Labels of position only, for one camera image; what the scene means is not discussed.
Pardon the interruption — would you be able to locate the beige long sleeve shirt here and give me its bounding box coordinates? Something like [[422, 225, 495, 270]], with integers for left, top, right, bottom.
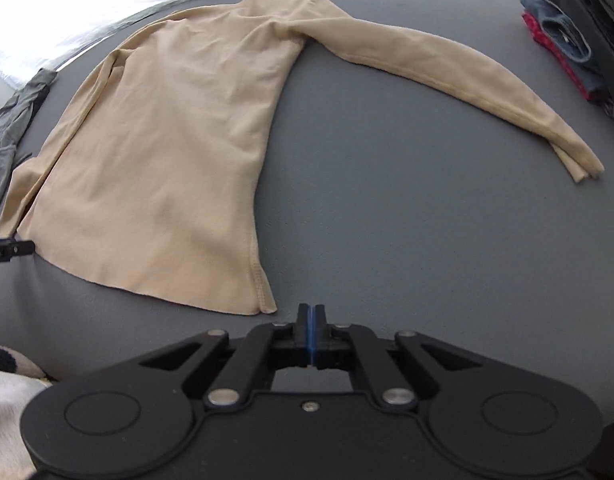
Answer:
[[0, 0, 604, 315]]

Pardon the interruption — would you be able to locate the grey garment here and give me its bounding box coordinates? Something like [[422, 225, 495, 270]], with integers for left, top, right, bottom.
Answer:
[[0, 68, 57, 203]]

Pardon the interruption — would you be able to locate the white fuzzy cloth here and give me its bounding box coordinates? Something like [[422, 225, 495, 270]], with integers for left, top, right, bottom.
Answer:
[[0, 346, 51, 479]]

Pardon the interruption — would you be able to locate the red folded garment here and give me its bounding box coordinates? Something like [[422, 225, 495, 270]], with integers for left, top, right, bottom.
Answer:
[[522, 11, 591, 102]]

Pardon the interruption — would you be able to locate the blue denim folded garment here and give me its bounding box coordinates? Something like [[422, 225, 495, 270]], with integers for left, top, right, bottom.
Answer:
[[520, 0, 607, 103]]

